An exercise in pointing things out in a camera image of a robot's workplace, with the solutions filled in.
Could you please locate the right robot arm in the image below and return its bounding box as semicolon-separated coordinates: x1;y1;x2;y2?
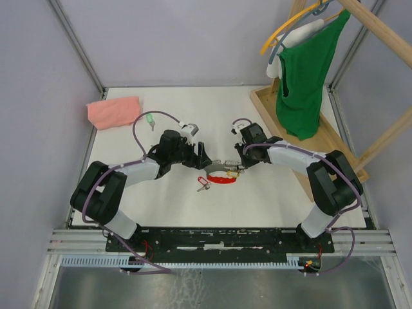
231;123;363;252

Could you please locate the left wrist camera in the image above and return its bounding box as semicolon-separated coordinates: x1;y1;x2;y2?
180;124;199;139

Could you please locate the white cable duct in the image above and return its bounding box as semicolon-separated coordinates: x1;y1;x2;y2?
60;254;306;268

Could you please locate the key with red tag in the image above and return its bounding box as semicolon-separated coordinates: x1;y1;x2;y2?
197;176;211;192

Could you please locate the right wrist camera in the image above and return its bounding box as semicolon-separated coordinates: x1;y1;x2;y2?
230;123;248;135

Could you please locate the wooden clothes rack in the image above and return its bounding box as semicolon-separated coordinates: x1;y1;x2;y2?
250;1;411;183

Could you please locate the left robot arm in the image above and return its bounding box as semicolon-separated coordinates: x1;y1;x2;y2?
70;124;212;251

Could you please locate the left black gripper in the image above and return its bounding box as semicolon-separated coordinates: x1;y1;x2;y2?
169;137;212;170

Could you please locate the pink folded cloth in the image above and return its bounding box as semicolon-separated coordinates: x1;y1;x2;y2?
86;96;142;130

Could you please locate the aluminium frame rail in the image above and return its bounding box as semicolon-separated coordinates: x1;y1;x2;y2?
48;227;396;256

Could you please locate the white cloth on hanger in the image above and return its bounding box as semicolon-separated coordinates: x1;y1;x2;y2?
266;19;324;79

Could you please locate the yellow hanger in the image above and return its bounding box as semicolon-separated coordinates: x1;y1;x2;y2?
260;1;350;55

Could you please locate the silver chain keyring red tag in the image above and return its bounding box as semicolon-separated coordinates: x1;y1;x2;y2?
204;160;240;185

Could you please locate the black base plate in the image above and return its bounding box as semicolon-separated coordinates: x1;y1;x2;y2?
126;227;335;263

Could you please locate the green shirt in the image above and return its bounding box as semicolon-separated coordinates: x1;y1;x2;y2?
276;10;350;140

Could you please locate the blue-grey hanger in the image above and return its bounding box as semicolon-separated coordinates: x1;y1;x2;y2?
268;0;345;65

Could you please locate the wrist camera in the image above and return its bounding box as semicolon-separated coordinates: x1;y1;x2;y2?
230;123;248;135
180;124;199;139

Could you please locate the key with green tag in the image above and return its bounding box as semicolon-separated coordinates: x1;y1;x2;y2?
145;113;155;131

